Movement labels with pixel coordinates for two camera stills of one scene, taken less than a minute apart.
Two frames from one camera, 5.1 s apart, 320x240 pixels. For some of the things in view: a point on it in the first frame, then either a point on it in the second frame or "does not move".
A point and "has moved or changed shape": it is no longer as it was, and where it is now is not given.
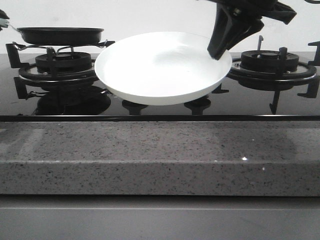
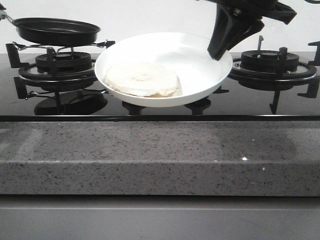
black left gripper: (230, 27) does not move
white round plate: (161, 68) does not move
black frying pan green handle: (60, 36) has moved or changed shape
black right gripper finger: (3, 15) → (2, 7)
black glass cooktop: (68, 87) does not move
